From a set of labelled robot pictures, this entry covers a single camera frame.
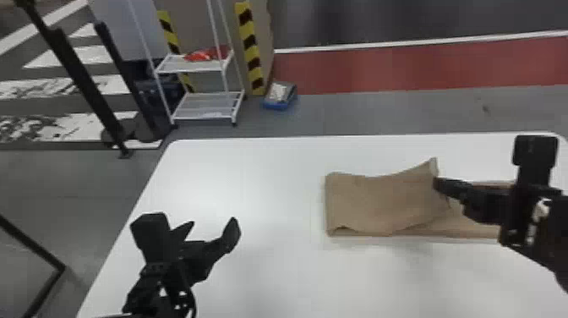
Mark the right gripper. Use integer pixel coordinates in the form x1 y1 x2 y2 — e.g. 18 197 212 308
432 176 516 227

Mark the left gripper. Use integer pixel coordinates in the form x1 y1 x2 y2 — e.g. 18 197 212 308
168 217 243 286

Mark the beige towel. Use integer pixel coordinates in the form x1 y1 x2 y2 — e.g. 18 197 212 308
324 156 512 241

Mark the blue basket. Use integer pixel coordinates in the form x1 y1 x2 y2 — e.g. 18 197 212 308
261 81 298 111

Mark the red snack packet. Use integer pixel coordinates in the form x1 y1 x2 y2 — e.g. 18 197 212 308
183 46 231 63

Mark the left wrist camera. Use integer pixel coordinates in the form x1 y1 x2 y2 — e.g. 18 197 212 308
129 211 173 264

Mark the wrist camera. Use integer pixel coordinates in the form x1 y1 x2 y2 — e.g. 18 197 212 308
511 134 560 188
129 211 173 264

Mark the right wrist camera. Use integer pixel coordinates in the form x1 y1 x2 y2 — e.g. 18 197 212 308
511 134 560 188

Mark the white wire rack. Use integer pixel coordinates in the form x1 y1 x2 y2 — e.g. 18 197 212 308
125 0 247 128

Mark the yellow black striped post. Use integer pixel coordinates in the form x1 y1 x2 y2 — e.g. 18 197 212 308
156 9 197 94
233 0 268 97

